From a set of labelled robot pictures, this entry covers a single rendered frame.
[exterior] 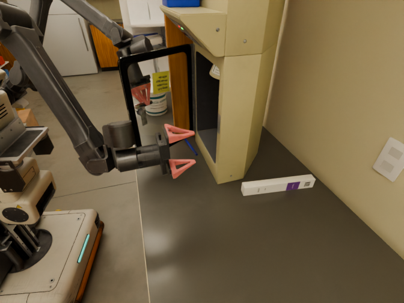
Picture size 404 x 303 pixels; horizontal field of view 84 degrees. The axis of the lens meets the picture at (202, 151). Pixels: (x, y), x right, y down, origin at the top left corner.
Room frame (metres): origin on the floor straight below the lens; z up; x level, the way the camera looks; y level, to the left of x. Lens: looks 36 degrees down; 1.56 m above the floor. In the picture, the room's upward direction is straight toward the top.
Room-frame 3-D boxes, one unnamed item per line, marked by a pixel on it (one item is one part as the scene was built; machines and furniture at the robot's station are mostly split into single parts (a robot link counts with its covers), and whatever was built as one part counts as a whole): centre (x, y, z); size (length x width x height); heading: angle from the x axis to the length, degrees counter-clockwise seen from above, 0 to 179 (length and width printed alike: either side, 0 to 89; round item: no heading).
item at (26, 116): (2.45, 2.29, 0.14); 0.41 x 0.32 x 0.28; 23
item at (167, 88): (0.81, 0.15, 1.19); 0.30 x 0.01 x 0.40; 137
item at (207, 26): (0.76, 0.04, 1.46); 0.32 x 0.11 x 0.10; 17
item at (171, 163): (0.49, 0.06, 1.16); 0.09 x 0.07 x 0.07; 107
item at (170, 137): (0.49, 0.06, 1.23); 0.09 x 0.07 x 0.07; 107
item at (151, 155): (0.47, 0.13, 1.20); 0.07 x 0.07 x 0.10; 17
